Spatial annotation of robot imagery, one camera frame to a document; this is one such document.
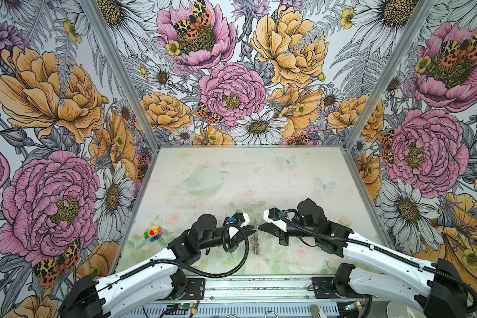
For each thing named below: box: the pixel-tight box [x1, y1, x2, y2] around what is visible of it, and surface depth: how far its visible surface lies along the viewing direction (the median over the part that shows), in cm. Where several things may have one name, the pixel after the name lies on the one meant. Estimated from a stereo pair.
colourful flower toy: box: [143, 225, 163, 242], surface depth 89 cm
